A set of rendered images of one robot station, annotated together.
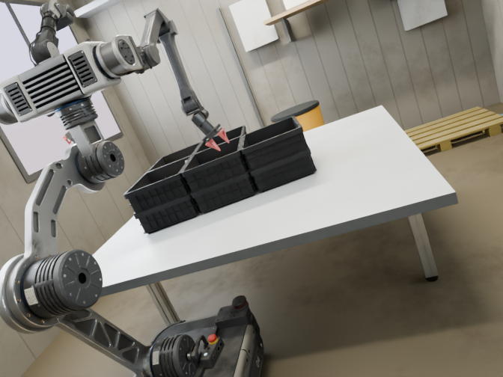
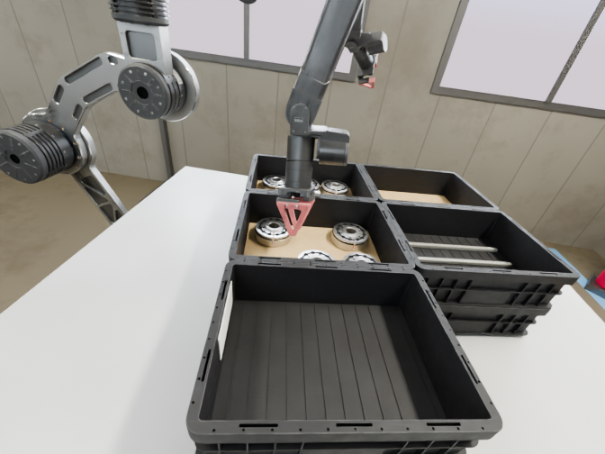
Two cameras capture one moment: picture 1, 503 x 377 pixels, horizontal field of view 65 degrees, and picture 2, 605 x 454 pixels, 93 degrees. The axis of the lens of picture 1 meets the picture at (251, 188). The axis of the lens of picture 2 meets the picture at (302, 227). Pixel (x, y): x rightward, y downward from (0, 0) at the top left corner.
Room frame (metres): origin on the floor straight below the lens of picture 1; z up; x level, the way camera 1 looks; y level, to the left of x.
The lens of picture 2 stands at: (1.80, -0.46, 1.31)
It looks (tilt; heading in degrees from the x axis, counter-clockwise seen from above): 34 degrees down; 76
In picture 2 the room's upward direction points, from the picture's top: 8 degrees clockwise
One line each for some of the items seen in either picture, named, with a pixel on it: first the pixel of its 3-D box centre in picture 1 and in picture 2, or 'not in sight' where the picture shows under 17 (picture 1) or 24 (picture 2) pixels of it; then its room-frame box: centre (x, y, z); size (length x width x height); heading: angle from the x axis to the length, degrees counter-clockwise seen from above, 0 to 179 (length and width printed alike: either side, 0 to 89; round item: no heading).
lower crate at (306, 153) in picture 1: (281, 162); not in sight; (1.95, -0.19, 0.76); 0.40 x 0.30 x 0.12; 173
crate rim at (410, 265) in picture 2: (215, 155); (318, 227); (1.98, 0.11, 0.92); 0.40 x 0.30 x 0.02; 173
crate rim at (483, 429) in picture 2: (270, 133); (335, 331); (1.95, -0.19, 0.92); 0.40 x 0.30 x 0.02; 173
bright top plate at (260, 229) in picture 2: not in sight; (274, 227); (1.88, 0.19, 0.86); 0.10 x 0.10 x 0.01
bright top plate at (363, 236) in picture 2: not in sight; (350, 232); (2.10, 0.17, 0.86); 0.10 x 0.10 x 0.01
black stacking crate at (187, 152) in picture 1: (180, 165); (417, 200); (2.42, 0.35, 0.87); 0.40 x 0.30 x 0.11; 173
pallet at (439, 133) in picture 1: (433, 136); not in sight; (3.47, -1.76, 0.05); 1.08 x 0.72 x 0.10; 73
